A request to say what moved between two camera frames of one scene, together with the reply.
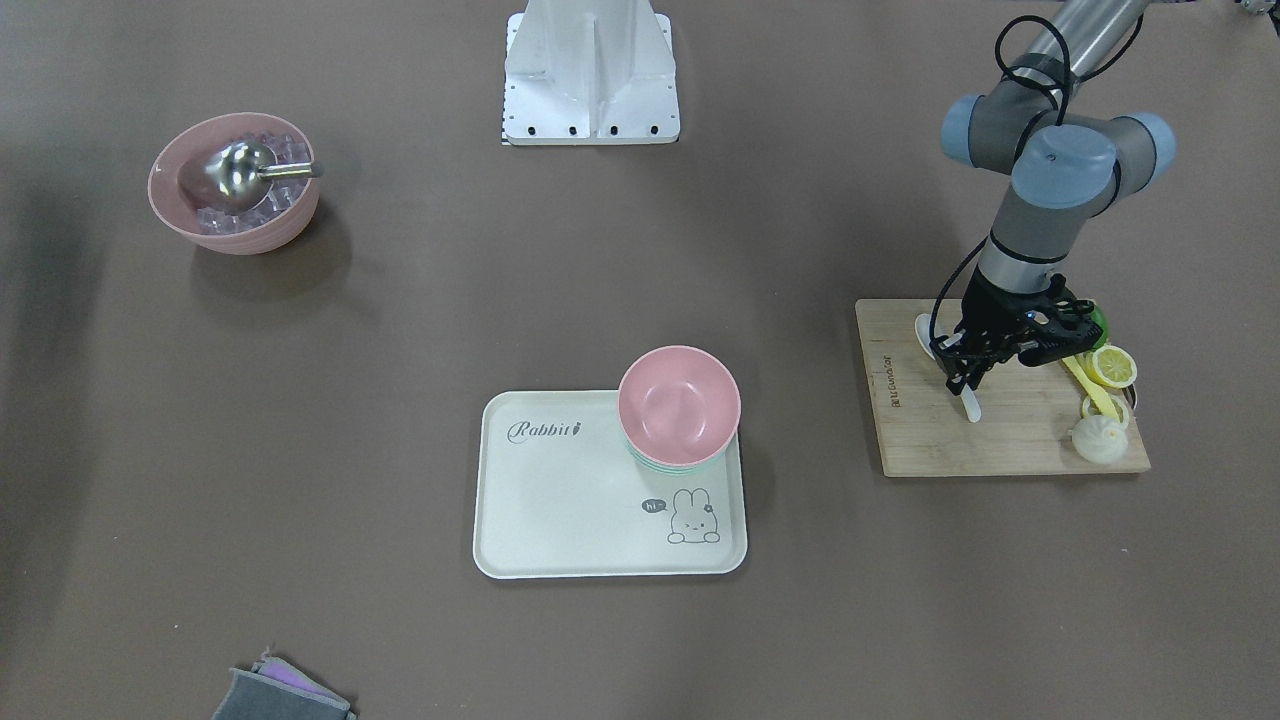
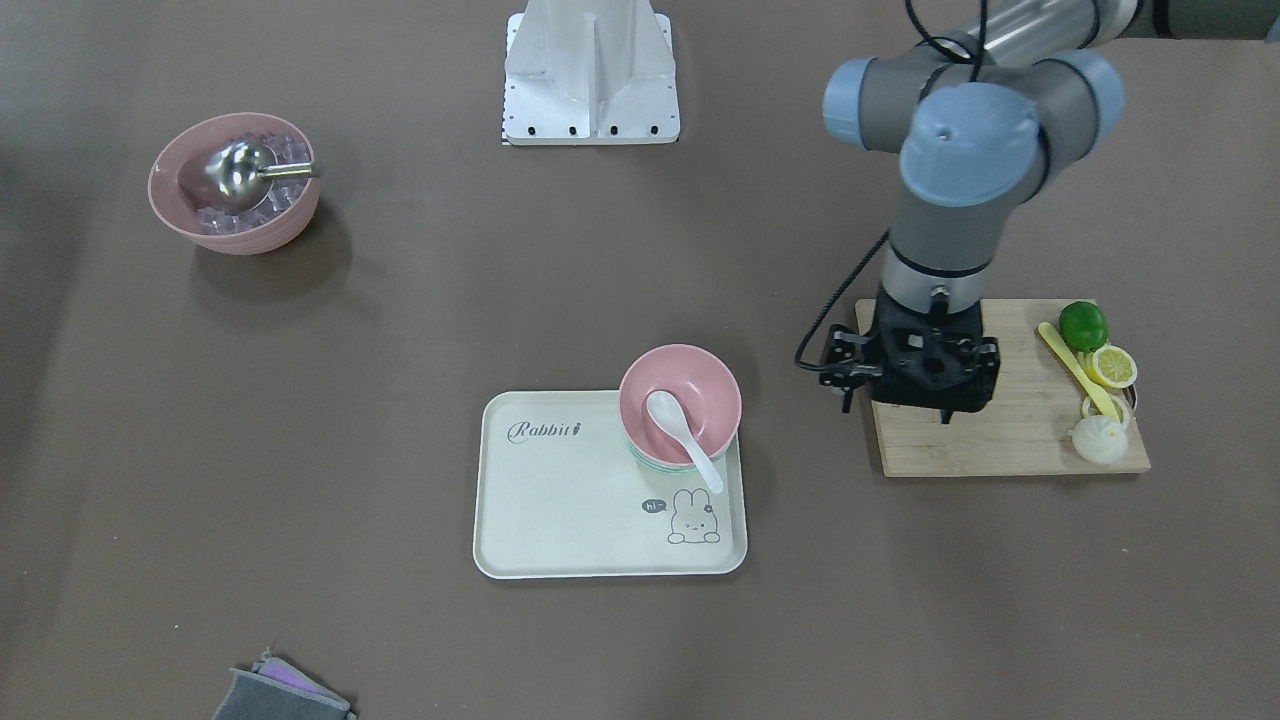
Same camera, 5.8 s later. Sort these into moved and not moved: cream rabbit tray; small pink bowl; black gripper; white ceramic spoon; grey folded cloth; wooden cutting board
Moved: black gripper; white ceramic spoon
Not moved: small pink bowl; wooden cutting board; cream rabbit tray; grey folded cloth
